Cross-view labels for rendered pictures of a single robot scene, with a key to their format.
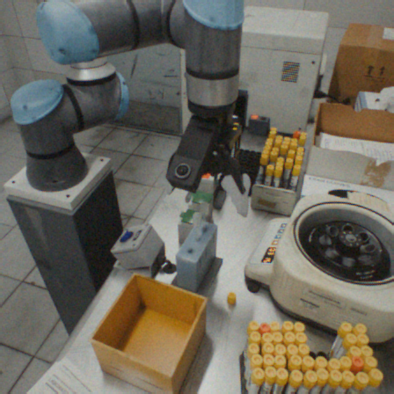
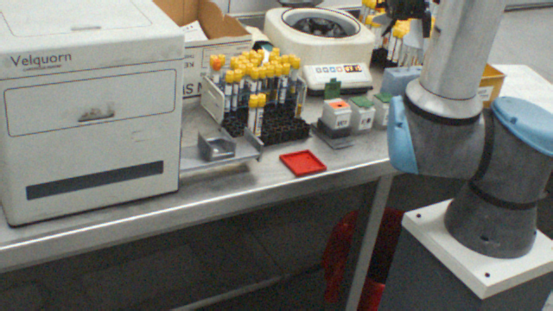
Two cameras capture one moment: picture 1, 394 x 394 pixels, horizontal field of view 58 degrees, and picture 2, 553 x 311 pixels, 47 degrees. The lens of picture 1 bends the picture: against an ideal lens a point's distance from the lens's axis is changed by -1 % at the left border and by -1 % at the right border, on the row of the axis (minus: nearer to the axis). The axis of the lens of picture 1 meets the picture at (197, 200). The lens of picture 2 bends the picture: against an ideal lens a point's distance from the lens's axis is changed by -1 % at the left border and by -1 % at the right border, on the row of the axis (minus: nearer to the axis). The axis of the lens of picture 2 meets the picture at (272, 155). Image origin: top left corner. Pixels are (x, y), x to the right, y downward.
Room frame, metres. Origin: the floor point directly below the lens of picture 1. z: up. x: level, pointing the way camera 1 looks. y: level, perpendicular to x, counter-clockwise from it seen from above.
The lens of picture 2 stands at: (1.68, 0.58, 1.54)
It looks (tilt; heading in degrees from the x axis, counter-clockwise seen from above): 32 degrees down; 217
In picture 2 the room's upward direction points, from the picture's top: 8 degrees clockwise
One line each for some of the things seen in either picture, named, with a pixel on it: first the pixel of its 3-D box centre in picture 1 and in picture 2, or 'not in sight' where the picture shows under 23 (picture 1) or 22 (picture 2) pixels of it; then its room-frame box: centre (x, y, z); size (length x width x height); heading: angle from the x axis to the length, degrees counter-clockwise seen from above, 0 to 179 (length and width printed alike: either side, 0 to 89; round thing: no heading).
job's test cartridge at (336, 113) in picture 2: (206, 184); (335, 117); (0.69, -0.02, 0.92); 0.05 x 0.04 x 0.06; 71
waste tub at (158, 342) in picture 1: (153, 335); (461, 84); (0.29, 0.07, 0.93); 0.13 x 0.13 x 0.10; 67
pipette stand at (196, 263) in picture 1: (197, 257); (403, 90); (0.45, 0.00, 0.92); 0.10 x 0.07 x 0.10; 156
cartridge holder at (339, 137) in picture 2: (206, 193); (333, 129); (0.69, -0.02, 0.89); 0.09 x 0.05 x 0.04; 71
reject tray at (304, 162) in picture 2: not in sight; (302, 162); (0.82, 0.01, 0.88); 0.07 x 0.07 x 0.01; 71
